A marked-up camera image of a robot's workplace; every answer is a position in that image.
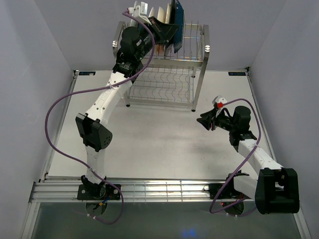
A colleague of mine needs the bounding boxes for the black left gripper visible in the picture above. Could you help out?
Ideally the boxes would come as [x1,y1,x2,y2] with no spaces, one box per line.
[135,17,178,61]

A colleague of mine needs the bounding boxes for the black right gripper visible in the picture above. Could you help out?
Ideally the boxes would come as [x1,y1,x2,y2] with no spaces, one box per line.
[196,108,237,132]

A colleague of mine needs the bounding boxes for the dark blue irregular dish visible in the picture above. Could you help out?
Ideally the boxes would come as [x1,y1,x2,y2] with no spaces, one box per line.
[173,0,184,54]

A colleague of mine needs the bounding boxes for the square black teal plate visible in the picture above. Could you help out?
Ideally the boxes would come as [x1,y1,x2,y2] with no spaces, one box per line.
[169,0,176,24]

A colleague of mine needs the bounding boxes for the cream and pink branch plate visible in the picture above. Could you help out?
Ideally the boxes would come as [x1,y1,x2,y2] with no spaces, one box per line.
[165,3,171,24]

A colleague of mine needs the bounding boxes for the cream bear plate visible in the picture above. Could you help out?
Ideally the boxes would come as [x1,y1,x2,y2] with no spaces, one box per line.
[157,6,165,23]

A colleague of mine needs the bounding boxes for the white green red rimmed plate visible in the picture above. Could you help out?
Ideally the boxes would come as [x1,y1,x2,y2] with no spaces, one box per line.
[149,7,155,17]

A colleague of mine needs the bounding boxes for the red and teal plate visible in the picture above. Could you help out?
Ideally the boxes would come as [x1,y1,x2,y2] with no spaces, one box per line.
[128,0,140,27]

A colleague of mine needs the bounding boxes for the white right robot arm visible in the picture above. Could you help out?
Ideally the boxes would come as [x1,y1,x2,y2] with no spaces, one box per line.
[197,103,300,215]

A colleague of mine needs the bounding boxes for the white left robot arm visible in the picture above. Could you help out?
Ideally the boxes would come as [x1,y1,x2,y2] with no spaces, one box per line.
[75,17,180,199]

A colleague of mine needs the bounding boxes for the stainless steel dish rack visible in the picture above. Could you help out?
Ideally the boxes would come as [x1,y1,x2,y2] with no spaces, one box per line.
[124,22,210,112]

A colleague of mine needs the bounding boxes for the left blue table label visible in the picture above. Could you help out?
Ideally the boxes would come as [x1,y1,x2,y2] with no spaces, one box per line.
[78,71,96,76]

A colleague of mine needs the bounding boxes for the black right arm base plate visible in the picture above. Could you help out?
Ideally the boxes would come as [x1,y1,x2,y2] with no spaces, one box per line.
[204,182,250,200]

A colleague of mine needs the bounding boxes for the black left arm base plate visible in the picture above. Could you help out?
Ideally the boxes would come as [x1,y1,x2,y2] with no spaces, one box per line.
[76,184,121,201]

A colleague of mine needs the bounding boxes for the aluminium front rail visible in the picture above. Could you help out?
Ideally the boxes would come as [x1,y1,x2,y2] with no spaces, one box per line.
[28,180,300,204]

